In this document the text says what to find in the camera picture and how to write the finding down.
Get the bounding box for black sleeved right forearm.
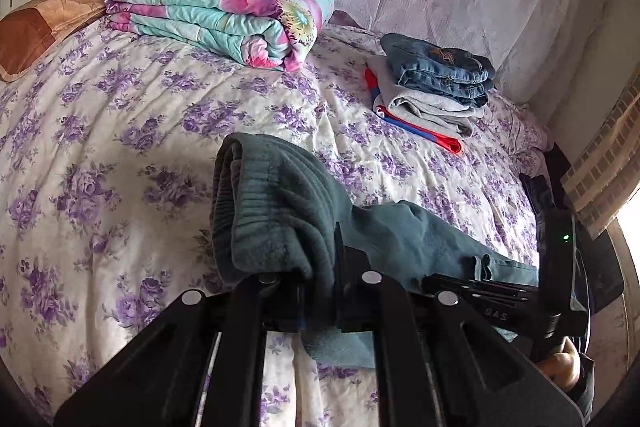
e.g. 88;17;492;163
567;353;594;423

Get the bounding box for purple floral bedsheet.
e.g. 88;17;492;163
1;22;548;421

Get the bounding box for folded grey garment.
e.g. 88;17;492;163
366;55;484;140

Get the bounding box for folded teal pink floral quilt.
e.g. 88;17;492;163
105;0;334;72

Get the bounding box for teal fleece pants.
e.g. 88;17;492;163
209;132;542;371

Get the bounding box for folded blue jeans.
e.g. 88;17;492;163
380;32;496;108

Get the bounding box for right hand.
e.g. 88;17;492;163
537;337;580;391

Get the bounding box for brown orange pillow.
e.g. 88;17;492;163
1;0;105;82

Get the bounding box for brick pattern curtain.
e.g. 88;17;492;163
562;72;640;239

